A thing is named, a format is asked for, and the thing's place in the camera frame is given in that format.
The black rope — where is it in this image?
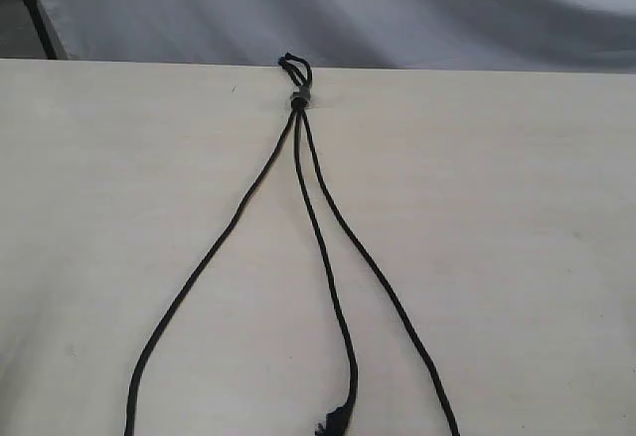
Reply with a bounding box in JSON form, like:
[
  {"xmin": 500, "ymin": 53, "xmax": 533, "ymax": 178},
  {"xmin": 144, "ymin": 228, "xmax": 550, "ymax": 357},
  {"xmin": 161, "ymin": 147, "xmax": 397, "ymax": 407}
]
[
  {"xmin": 282, "ymin": 58, "xmax": 461, "ymax": 436},
  {"xmin": 278, "ymin": 53, "xmax": 360, "ymax": 436},
  {"xmin": 123, "ymin": 54, "xmax": 303, "ymax": 436}
]

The grey backdrop cloth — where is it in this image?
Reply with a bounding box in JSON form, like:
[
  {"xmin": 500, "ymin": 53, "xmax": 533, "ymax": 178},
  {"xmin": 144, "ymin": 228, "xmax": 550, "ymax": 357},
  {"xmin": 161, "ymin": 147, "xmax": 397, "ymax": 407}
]
[{"xmin": 40, "ymin": 0, "xmax": 635, "ymax": 72}]

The black stand pole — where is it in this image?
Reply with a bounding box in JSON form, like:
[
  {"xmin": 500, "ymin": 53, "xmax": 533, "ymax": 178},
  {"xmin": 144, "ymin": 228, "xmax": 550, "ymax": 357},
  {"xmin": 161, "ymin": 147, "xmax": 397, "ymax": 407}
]
[{"xmin": 21, "ymin": 0, "xmax": 59, "ymax": 60}]

